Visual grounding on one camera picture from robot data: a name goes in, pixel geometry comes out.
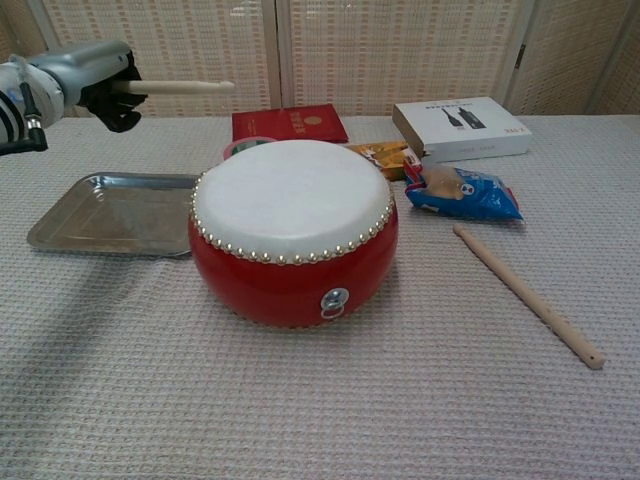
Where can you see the white woven tablecloth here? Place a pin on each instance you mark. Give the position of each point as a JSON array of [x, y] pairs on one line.
[[350, 400]]

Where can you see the bamboo folding screen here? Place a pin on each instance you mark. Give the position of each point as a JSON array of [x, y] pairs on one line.
[[375, 55]]

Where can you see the red tape roll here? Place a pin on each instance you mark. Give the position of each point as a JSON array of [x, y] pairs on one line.
[[235, 146]]

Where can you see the blue snack bag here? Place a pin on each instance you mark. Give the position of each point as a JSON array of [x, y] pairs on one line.
[[480, 200]]

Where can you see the wooden drumstick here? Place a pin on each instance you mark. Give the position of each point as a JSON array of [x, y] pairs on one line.
[[525, 295], [185, 86]]

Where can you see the red certificate booklet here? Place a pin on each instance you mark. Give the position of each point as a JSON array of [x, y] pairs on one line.
[[280, 122]]

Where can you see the red drum with white skin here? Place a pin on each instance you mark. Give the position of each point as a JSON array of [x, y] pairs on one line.
[[290, 200]]

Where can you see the rectangular metal tray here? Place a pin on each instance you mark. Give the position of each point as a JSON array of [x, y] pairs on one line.
[[125, 215]]

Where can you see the yellow snack packet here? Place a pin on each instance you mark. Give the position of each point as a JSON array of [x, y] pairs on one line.
[[385, 157]]

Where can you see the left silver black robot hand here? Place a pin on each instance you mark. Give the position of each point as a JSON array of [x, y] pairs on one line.
[[85, 65]]

